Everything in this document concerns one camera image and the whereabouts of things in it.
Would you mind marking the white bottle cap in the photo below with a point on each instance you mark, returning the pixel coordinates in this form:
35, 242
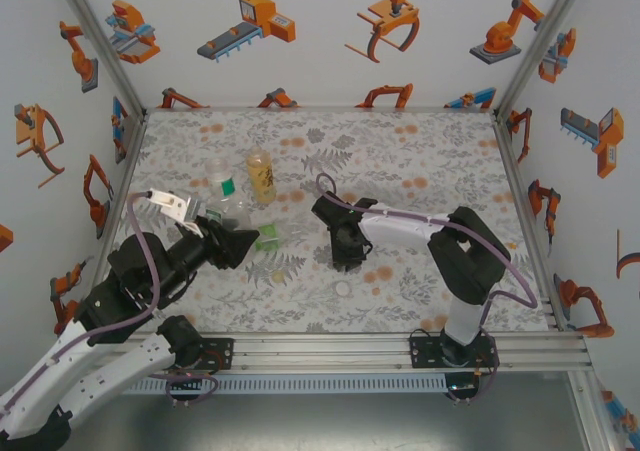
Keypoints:
342, 287

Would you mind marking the clear soda bottle green label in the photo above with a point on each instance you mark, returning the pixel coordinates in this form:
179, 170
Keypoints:
272, 238

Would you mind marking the yellow bottle cap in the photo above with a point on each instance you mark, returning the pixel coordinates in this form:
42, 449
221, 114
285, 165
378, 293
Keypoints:
277, 277

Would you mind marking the yellow tea bottle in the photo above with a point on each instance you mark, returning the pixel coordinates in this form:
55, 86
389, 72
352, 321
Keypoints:
261, 176

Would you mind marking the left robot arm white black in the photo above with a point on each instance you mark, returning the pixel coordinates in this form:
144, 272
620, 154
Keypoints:
115, 371

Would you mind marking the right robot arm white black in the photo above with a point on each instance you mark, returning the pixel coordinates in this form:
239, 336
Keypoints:
470, 261

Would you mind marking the floral tablecloth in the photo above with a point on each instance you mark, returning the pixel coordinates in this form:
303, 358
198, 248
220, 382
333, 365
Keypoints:
225, 136

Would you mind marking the small controller board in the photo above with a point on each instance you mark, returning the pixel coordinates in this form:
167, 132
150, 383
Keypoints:
182, 377
460, 387

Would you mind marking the grey metal panel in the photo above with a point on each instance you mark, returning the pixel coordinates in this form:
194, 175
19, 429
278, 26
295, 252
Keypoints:
320, 421

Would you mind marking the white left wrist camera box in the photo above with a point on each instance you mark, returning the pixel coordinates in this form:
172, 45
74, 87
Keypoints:
177, 206

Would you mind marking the aluminium front rail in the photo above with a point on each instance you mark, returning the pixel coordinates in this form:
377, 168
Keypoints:
320, 353

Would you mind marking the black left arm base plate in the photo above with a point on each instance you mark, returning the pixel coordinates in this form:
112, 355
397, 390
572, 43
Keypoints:
222, 353

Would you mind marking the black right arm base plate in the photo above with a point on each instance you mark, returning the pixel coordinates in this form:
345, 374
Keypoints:
422, 351

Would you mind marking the aluminium back rail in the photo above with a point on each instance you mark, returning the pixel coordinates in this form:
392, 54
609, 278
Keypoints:
320, 108

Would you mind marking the aluminium frame post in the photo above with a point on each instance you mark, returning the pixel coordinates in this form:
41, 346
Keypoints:
540, 36
95, 36

